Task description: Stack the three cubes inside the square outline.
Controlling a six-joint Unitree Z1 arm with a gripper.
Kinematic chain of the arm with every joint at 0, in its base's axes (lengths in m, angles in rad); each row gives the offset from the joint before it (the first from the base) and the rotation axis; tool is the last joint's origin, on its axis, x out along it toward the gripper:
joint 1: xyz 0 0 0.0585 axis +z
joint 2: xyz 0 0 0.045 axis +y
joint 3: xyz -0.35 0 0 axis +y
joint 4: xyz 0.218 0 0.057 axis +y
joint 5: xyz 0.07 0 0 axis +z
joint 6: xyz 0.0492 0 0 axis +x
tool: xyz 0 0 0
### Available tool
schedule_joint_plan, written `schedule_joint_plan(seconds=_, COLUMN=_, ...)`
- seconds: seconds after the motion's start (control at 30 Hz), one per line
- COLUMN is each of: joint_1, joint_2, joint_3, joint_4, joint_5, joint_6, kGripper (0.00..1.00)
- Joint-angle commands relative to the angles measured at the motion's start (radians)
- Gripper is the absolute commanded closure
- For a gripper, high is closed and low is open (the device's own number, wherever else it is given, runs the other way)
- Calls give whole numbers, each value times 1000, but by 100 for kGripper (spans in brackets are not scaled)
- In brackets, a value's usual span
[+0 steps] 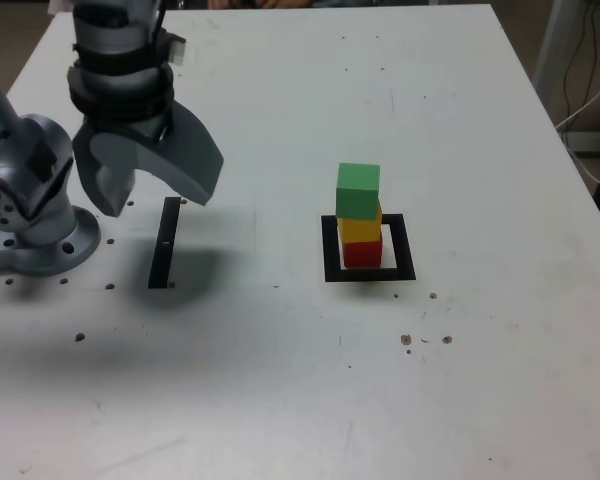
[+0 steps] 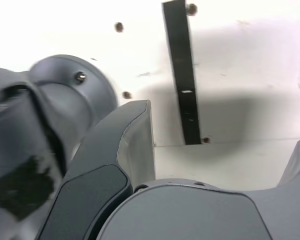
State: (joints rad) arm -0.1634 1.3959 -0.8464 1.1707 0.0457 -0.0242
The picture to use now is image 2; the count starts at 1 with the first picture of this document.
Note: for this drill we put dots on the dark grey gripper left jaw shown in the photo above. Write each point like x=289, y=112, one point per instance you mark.
x=95, y=180

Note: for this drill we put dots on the black tape strip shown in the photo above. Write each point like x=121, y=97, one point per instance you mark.
x=182, y=70

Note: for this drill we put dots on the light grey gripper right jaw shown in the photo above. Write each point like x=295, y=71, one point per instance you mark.
x=190, y=215

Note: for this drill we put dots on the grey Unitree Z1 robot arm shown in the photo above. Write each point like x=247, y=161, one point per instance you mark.
x=65, y=100

